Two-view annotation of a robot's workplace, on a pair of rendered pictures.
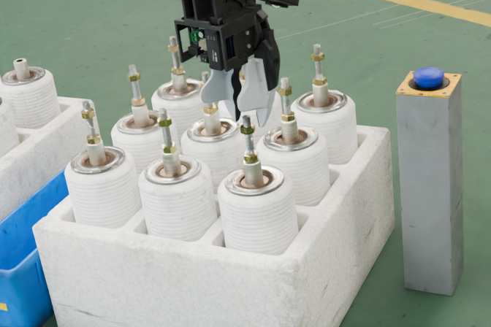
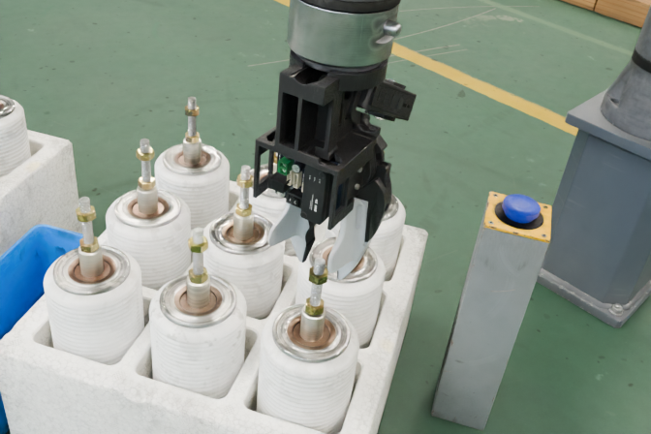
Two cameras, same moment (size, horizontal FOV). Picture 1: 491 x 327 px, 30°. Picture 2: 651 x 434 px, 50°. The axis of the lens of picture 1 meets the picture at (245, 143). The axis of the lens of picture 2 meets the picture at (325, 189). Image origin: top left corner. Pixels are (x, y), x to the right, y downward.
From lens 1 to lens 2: 0.56 m
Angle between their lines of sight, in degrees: 15
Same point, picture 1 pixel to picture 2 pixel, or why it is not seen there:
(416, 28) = (390, 75)
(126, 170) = (132, 289)
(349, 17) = not seen: hidden behind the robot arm
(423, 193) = (483, 332)
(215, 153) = (246, 268)
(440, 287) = (473, 421)
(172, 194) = (200, 342)
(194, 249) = (223, 415)
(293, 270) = not seen: outside the picture
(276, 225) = (336, 395)
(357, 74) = not seen: hidden behind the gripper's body
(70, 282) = (39, 418)
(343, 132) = (391, 243)
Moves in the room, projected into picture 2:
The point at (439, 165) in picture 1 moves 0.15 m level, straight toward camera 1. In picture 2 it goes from (512, 309) to (543, 418)
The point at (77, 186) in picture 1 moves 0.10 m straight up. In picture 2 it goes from (62, 309) to (50, 228)
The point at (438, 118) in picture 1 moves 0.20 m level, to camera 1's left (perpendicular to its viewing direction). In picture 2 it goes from (529, 262) to (349, 274)
